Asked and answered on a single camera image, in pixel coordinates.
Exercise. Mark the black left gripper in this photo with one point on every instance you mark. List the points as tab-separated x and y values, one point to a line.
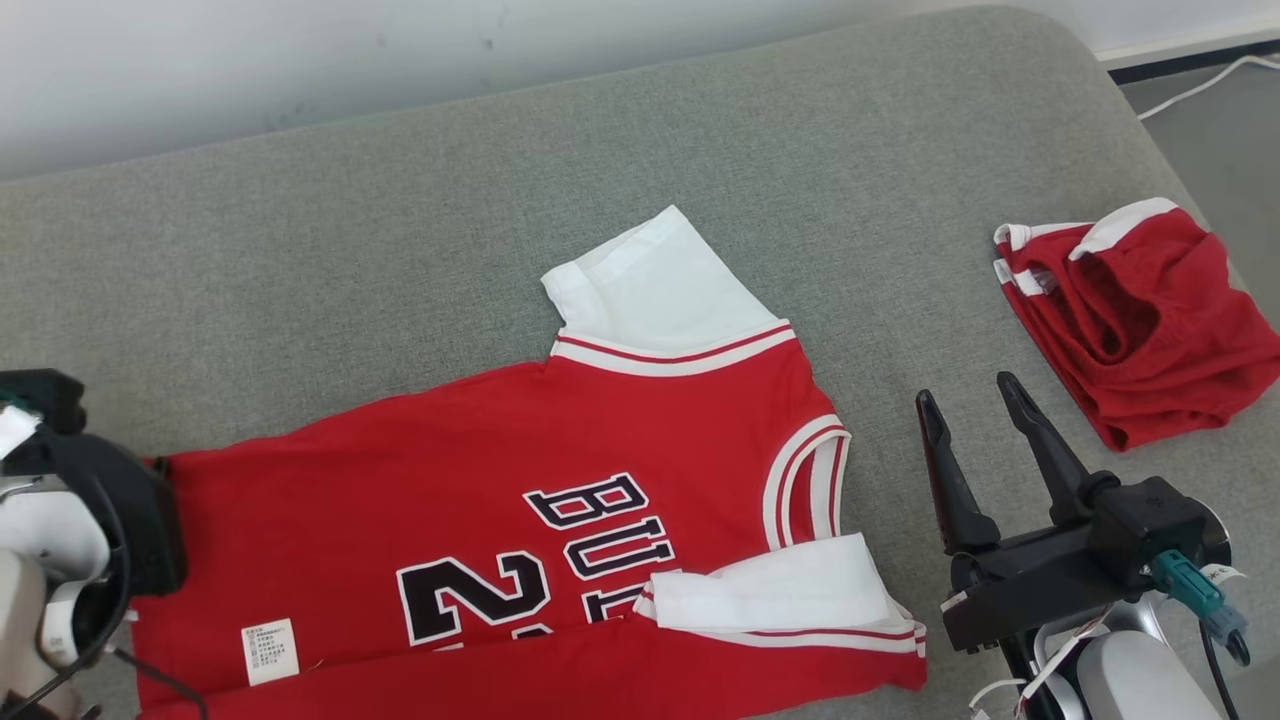
140	530

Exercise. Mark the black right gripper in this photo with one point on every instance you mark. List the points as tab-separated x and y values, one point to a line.
1020	585

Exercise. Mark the red shorts with white stripe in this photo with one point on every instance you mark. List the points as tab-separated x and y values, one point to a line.
1150	330

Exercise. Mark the red Bulls jersey white sleeves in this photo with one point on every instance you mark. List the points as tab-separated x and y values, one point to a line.
400	500

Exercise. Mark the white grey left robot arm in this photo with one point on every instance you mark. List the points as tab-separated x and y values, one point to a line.
40	540

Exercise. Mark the white handwritten label tag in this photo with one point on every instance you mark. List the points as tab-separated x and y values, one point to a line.
15	430

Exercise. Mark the grey fabric sofa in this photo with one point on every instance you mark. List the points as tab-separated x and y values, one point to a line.
400	260

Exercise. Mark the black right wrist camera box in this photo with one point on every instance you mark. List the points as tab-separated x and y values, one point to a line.
1150	525

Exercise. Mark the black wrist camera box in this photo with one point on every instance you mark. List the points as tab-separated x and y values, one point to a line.
1150	525
45	395

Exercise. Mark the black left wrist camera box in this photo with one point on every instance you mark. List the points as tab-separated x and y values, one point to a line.
45	395

